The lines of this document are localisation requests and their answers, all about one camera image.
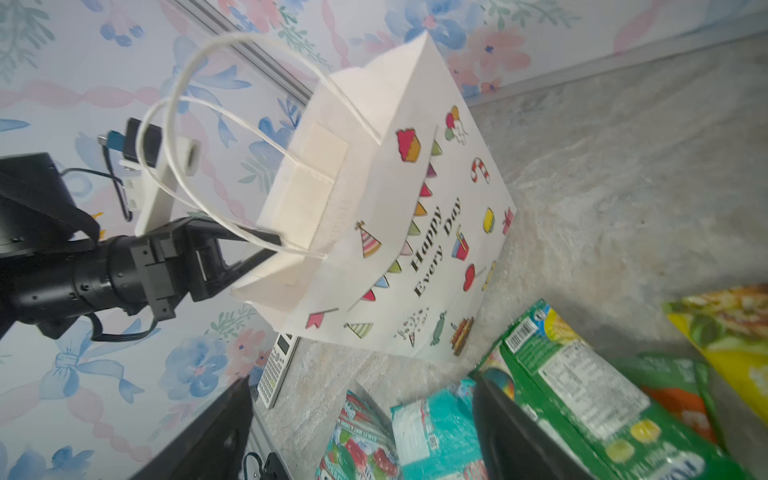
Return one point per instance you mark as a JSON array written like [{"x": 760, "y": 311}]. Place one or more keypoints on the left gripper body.
[{"x": 158, "y": 270}]

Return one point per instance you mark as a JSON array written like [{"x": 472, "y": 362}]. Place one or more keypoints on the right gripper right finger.
[{"x": 512, "y": 445}]

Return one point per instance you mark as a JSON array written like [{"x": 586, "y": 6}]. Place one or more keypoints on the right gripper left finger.
[{"x": 213, "y": 445}]

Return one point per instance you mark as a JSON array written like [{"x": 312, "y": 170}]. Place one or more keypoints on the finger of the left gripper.
[
  {"x": 243, "y": 266},
  {"x": 252, "y": 237}
]

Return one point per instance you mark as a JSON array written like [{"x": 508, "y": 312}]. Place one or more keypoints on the white paper gift bag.
[{"x": 391, "y": 210}]

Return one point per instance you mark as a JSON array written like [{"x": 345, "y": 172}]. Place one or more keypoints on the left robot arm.
[{"x": 55, "y": 269}]

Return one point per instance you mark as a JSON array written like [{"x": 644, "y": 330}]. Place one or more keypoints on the teal candy bag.
[{"x": 436, "y": 436}]

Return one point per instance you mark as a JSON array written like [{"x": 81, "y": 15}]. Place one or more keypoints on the green Fox's candy bag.
[{"x": 590, "y": 409}]

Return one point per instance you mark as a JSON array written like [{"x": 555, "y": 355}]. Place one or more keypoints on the green red Fox's bag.
[{"x": 362, "y": 444}]

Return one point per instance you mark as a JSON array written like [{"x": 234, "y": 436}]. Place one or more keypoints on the orange green snack bag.
[{"x": 681, "y": 386}]

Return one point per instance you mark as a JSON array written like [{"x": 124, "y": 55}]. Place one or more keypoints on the yellow corn chips bag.
[{"x": 729, "y": 328}]

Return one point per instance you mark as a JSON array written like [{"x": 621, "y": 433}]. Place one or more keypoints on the white calculator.
[{"x": 276, "y": 368}]

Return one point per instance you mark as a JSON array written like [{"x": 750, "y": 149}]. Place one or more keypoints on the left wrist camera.
[{"x": 151, "y": 191}]

